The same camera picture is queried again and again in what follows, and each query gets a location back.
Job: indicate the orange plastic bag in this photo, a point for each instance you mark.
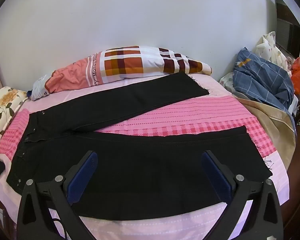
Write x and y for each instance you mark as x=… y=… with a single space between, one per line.
x=296 y=75

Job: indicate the black pants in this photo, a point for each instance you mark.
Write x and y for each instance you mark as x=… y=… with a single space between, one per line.
x=137 y=177

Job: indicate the dark window frame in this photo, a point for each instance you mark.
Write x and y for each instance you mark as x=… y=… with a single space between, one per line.
x=287 y=29

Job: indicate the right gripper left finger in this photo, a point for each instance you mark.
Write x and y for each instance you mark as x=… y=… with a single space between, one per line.
x=45 y=210

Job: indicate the blue checked cloth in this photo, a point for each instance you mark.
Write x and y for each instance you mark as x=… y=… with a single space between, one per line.
x=262 y=81

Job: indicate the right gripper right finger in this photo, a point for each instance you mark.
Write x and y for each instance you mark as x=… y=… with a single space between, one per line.
x=264 y=220

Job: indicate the white printed cloth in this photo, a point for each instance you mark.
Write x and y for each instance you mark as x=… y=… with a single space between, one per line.
x=269 y=51

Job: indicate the white floral pillow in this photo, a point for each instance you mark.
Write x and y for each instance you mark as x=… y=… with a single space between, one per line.
x=11 y=100

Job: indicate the beige blanket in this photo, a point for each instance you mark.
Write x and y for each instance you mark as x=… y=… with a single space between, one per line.
x=278 y=126

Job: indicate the orange plaid bolster pillow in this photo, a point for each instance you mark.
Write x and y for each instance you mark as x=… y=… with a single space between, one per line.
x=113 y=65

